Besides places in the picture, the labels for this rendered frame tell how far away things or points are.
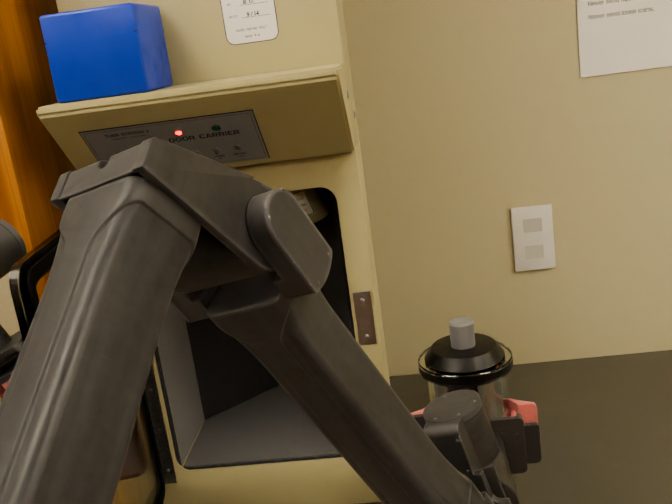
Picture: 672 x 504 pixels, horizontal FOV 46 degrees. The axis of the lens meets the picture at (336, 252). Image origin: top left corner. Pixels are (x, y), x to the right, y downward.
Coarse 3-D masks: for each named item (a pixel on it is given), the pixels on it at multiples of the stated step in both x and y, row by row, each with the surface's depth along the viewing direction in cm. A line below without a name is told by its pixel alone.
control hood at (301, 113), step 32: (128, 96) 82; (160, 96) 82; (192, 96) 82; (224, 96) 82; (256, 96) 82; (288, 96) 82; (320, 96) 82; (64, 128) 85; (96, 128) 85; (288, 128) 87; (320, 128) 87; (352, 128) 92; (96, 160) 90; (256, 160) 91
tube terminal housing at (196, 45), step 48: (96, 0) 91; (144, 0) 90; (192, 0) 90; (288, 0) 89; (336, 0) 89; (192, 48) 91; (240, 48) 91; (288, 48) 91; (336, 48) 90; (336, 192) 95; (192, 480) 107; (240, 480) 106; (288, 480) 106; (336, 480) 105
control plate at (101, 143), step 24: (168, 120) 84; (192, 120) 85; (216, 120) 85; (240, 120) 85; (96, 144) 87; (120, 144) 88; (192, 144) 88; (216, 144) 88; (240, 144) 88; (264, 144) 89
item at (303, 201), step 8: (296, 192) 101; (304, 192) 102; (312, 192) 103; (304, 200) 101; (312, 200) 103; (320, 200) 105; (304, 208) 101; (312, 208) 102; (320, 208) 103; (312, 216) 101; (320, 216) 102
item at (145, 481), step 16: (48, 240) 76; (16, 272) 67; (48, 272) 74; (16, 288) 66; (16, 304) 67; (144, 432) 99; (128, 448) 91; (144, 448) 98; (128, 464) 91; (144, 464) 97; (128, 480) 90; (144, 480) 96; (128, 496) 89; (144, 496) 95
